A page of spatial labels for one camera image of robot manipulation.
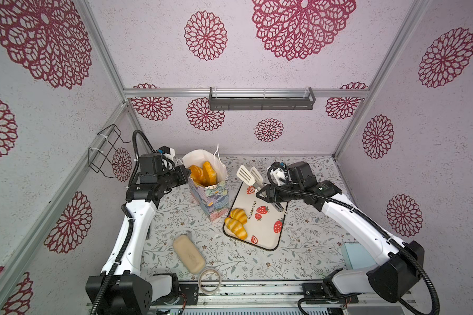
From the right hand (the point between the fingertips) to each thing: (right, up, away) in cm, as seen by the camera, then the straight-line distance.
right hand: (260, 191), depth 75 cm
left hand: (-28, +6, +2) cm, 28 cm away
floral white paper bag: (-19, -4, +8) cm, 21 cm away
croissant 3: (-9, -17, +13) cm, 23 cm away
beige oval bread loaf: (-29, -26, +5) cm, 39 cm away
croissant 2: (-8, -12, +15) cm, 21 cm away
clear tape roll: (-22, -38, +1) cm, 44 cm away
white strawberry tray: (+4, -16, +18) cm, 25 cm away
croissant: (-21, +6, +15) cm, 27 cm away
